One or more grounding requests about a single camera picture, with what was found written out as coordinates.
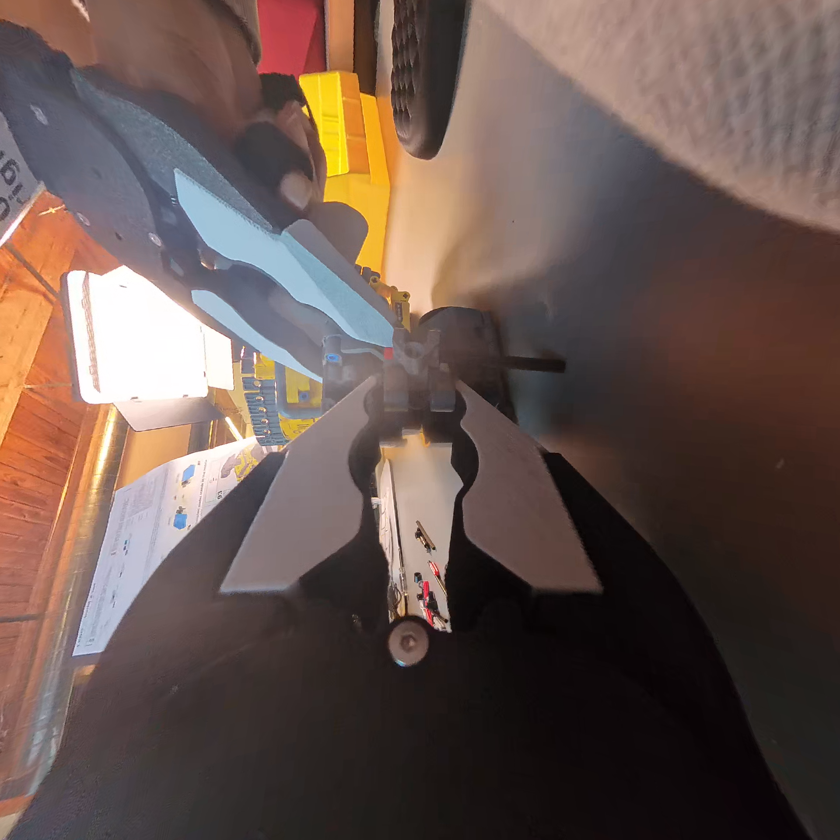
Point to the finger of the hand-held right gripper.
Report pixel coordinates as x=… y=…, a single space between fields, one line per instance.
x=262 y=321
x=289 y=269

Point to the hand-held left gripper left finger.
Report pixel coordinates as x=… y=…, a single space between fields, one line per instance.
x=302 y=518

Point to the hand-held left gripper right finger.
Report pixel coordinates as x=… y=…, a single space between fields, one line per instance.
x=525 y=512

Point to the yellow brick-built vehicle model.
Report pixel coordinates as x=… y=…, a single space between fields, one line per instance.
x=298 y=400

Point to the black brick axle rod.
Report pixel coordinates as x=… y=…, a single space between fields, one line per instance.
x=538 y=365

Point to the grey brick engine assembly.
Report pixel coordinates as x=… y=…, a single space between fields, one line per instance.
x=459 y=341

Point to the grey desk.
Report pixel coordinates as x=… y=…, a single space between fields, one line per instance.
x=525 y=229

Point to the person's right hand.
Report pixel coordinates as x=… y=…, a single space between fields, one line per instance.
x=177 y=59

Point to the grey and black connector pins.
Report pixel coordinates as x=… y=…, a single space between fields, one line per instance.
x=424 y=537

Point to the bright light panel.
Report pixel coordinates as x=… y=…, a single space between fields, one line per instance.
x=144 y=334

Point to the yellow plastic bin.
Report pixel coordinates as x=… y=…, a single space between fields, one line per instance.
x=348 y=164

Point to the pile of small brick pins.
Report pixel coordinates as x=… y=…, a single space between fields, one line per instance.
x=426 y=594

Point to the building instruction booklet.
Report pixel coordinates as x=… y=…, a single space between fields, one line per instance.
x=151 y=525

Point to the silver metal pole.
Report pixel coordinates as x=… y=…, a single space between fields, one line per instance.
x=85 y=525

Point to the red plastic bin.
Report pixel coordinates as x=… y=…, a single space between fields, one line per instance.
x=289 y=33

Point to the black honeycomb pad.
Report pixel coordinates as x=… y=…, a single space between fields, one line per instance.
x=426 y=79

